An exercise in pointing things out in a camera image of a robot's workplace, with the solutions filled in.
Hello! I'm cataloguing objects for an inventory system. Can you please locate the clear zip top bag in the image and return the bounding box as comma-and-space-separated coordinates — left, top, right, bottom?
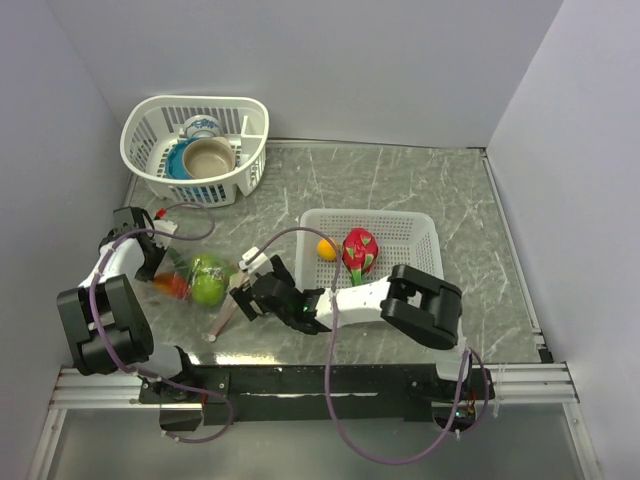
152, 248, 248, 343

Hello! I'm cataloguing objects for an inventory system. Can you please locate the blue white porcelain bowl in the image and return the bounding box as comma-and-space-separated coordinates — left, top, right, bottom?
182, 114, 222, 139

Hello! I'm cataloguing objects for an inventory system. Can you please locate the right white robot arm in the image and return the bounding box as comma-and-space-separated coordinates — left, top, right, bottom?
231, 256, 473, 401

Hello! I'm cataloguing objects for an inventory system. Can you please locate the white slotted dish basket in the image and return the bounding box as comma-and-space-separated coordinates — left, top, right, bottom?
120, 95, 270, 207

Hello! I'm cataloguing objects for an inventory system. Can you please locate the purple cable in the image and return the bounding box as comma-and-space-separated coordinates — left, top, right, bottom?
254, 227, 494, 464
89, 202, 235, 445

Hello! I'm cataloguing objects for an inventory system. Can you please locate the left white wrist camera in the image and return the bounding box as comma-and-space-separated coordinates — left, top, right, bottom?
152, 209, 178, 249

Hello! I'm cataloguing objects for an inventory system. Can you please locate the red orange fake fruit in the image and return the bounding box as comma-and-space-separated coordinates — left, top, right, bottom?
152, 272, 189, 300

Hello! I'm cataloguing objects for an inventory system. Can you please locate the red fake dragon fruit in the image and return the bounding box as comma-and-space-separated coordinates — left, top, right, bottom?
342, 228, 379, 286

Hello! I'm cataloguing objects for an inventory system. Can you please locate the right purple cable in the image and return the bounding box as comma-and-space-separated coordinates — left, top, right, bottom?
254, 227, 494, 464

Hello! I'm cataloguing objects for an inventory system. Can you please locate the green fake apple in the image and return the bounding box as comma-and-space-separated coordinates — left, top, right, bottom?
191, 275, 226, 306
190, 254, 227, 279

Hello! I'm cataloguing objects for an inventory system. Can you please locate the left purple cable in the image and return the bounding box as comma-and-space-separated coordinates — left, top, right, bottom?
89, 202, 235, 445

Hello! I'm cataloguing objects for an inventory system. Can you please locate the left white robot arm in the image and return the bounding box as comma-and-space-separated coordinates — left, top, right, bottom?
56, 207, 199, 402

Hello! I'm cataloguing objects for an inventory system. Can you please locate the blue plate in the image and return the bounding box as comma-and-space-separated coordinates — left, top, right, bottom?
165, 139, 192, 180

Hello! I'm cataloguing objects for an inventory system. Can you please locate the beige bowl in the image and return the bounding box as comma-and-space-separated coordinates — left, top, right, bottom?
182, 137, 236, 179

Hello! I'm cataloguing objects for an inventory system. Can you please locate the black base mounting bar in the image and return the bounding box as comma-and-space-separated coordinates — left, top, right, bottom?
139, 364, 496, 432

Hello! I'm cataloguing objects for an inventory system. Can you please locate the white perforated tray basket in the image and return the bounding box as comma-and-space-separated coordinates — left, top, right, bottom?
294, 209, 444, 290

